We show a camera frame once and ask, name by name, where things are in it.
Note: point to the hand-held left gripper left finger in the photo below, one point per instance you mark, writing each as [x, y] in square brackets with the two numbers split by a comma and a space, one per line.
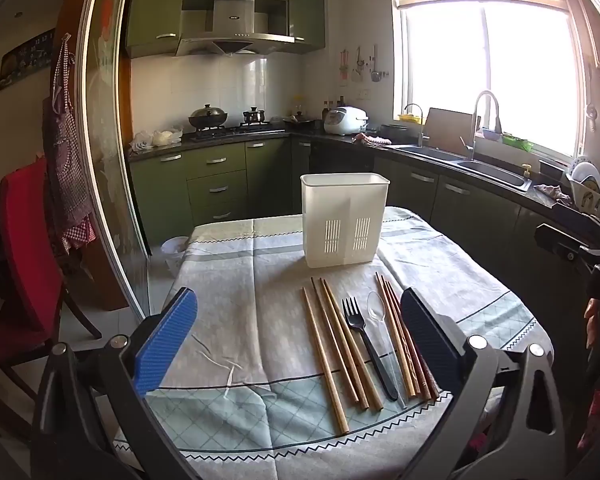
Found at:
[167, 340]

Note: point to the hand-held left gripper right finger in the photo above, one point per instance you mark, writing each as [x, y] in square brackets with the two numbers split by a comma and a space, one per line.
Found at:
[430, 340]

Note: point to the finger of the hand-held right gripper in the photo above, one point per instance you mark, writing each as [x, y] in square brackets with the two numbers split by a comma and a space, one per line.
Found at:
[555, 240]

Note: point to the dark wooden chopstick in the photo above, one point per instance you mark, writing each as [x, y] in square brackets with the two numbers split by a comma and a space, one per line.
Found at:
[408, 360]
[420, 380]
[397, 345]
[430, 390]

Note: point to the black plastic fork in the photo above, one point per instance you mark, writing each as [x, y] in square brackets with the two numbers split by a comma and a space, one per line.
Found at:
[375, 360]

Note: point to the clear plastic spoon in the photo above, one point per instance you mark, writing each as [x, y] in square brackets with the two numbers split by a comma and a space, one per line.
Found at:
[377, 307]

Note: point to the light wooden chopstick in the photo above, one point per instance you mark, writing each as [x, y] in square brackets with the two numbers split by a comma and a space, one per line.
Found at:
[325, 360]
[361, 362]
[348, 355]
[337, 345]

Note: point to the white plastic utensil holder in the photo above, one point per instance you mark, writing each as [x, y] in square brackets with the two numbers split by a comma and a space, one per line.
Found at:
[330, 200]

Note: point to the person's right hand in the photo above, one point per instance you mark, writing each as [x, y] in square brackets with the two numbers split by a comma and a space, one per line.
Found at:
[591, 322]

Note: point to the grey rag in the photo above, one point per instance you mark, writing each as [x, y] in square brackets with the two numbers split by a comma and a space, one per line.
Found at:
[552, 194]

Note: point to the dish rack with plates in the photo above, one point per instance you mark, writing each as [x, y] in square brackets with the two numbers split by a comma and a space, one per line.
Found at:
[587, 180]

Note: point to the yellow soap dispenser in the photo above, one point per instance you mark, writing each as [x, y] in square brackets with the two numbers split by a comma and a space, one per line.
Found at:
[527, 172]

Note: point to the grey patterned tablecloth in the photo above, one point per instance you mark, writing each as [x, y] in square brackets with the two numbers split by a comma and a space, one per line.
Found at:
[240, 310]

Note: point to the white trash bin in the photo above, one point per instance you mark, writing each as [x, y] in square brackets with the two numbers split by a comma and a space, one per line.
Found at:
[174, 255]

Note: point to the steel double sink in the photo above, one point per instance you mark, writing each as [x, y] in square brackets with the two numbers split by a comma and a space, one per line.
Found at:
[490, 172]

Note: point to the green plastic basket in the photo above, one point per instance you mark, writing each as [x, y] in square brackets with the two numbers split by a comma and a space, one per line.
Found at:
[517, 142]

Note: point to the brown cutting board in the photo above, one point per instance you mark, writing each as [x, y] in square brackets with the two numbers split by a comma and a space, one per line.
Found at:
[447, 127]

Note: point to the tall chrome faucet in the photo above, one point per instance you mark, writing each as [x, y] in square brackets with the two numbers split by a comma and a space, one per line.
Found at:
[485, 95]

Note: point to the chair with red cover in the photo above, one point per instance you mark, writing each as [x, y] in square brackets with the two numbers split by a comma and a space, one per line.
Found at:
[27, 260]

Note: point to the kitchen window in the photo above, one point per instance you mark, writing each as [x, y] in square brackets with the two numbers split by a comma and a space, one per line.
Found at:
[505, 70]

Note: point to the small chrome faucet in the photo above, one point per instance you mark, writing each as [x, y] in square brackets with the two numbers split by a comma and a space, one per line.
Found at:
[420, 120]

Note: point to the yellow sponge holder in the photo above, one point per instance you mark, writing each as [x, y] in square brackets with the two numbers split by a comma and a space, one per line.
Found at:
[410, 119]

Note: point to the sliding glass door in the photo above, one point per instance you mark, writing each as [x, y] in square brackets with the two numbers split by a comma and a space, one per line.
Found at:
[110, 160]

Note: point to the checked apron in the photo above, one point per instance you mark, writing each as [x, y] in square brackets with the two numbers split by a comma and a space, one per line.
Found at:
[67, 170]

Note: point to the white plastic bags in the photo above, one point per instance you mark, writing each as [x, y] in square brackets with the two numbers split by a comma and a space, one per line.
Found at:
[155, 140]

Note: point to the red kitchen cloth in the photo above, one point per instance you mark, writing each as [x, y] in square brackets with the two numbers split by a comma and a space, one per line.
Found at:
[372, 140]

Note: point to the black kitchen countertop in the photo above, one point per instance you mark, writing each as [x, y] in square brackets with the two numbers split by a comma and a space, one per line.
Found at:
[340, 139]

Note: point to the black gas stove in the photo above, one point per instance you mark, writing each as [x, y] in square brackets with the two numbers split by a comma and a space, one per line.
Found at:
[240, 131]

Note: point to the black wok with lid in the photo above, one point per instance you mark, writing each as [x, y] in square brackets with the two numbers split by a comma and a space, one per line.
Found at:
[207, 117]

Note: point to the white rice cooker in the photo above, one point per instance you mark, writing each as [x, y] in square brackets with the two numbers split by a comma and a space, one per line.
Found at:
[345, 122]

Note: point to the small black pot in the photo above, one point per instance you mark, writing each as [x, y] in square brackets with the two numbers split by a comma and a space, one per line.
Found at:
[254, 116]

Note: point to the hanging steel ladle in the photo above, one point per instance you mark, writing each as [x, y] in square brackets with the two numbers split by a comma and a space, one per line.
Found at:
[376, 76]

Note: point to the black frying pan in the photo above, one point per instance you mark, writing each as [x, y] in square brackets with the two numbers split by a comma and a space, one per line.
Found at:
[300, 120]

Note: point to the green upper kitchen cabinets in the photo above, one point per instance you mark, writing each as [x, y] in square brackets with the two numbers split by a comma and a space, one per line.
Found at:
[155, 10]

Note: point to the steel range hood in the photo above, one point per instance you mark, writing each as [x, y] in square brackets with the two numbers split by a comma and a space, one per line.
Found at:
[232, 15]

